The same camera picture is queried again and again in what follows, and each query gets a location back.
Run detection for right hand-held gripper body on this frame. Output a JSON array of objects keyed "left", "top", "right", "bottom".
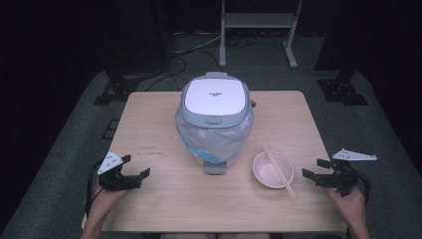
[{"left": 315, "top": 147, "right": 378, "bottom": 197}]

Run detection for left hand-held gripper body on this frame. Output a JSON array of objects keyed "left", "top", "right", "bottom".
[{"left": 97, "top": 151, "right": 141, "bottom": 192}]

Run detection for wooden chopstick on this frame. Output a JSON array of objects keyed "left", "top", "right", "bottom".
[
  {"left": 262, "top": 144, "right": 295, "bottom": 199},
  {"left": 264, "top": 143, "right": 297, "bottom": 198}
]

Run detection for white paper bowl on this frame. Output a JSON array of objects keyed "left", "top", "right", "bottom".
[{"left": 252, "top": 150, "right": 296, "bottom": 190}]

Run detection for white rice cooker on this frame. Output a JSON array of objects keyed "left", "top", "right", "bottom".
[{"left": 174, "top": 71, "right": 257, "bottom": 176}]

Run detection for person's left hand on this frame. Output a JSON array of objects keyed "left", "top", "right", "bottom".
[{"left": 91, "top": 181, "right": 127, "bottom": 217}]

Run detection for person's right hand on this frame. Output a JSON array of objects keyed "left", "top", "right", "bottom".
[{"left": 325, "top": 185, "right": 366, "bottom": 227}]

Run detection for floor outlet cover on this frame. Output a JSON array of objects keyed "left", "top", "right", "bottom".
[{"left": 101, "top": 119, "right": 120, "bottom": 140}]

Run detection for black stand base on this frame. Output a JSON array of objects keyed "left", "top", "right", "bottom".
[
  {"left": 93, "top": 69, "right": 141, "bottom": 107},
  {"left": 316, "top": 68, "right": 369, "bottom": 107}
]

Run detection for clear plastic trash bag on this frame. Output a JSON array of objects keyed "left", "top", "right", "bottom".
[{"left": 174, "top": 111, "right": 255, "bottom": 165}]

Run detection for white metal stand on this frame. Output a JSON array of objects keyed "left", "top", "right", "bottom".
[{"left": 218, "top": 0, "right": 305, "bottom": 70}]

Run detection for left hand-held gripper black cable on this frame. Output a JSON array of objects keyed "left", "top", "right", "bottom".
[{"left": 85, "top": 159, "right": 105, "bottom": 218}]

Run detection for black floor cables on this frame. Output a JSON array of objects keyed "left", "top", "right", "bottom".
[{"left": 144, "top": 31, "right": 224, "bottom": 93}]

